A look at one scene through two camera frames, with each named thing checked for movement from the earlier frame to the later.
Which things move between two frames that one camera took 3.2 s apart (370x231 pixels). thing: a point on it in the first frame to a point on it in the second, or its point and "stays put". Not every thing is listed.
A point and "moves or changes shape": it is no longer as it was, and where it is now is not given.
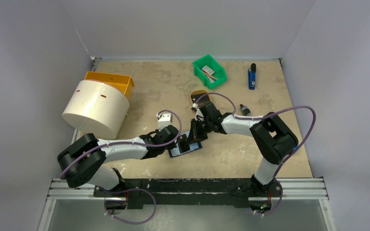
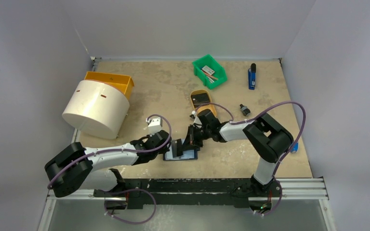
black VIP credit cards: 204,98 stays put
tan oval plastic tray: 199,92 stays put
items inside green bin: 209,72 stays put
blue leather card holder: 175,151 moves or changes shape
